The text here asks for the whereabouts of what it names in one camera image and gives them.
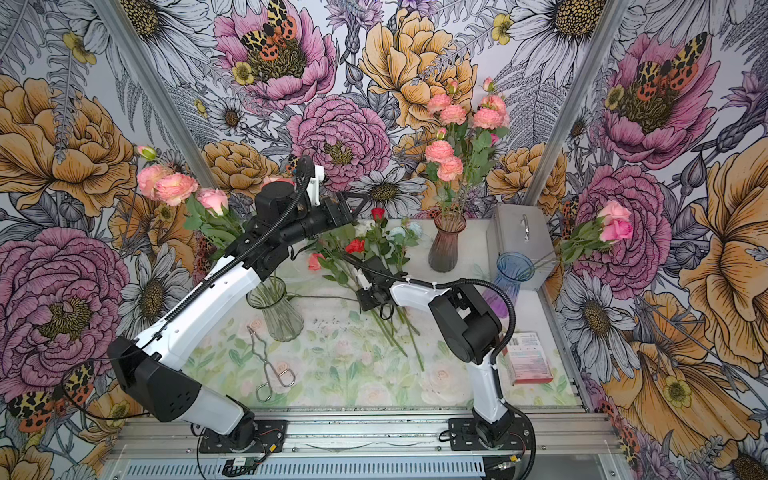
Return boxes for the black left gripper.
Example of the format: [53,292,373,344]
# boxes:
[280,191,370,245]

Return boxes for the blue purple glass vase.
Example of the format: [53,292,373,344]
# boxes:
[483,252,535,318]

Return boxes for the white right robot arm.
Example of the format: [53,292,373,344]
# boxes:
[343,254,517,431]

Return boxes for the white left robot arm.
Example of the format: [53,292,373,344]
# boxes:
[108,157,353,447]

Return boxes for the dark pink glass vase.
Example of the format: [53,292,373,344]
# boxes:
[428,211,467,273]

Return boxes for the clear glass vase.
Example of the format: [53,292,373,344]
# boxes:
[246,276,304,343]

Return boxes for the pink flower stems on table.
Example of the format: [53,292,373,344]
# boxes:
[309,207,422,354]

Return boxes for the floral table mat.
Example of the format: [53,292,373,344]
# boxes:
[184,273,473,409]

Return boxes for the grey metal box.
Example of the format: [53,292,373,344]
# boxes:
[486,204,557,290]

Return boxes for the metal scissors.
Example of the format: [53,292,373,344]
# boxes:
[247,326,296,403]

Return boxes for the red small box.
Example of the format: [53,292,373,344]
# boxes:
[502,332,553,385]

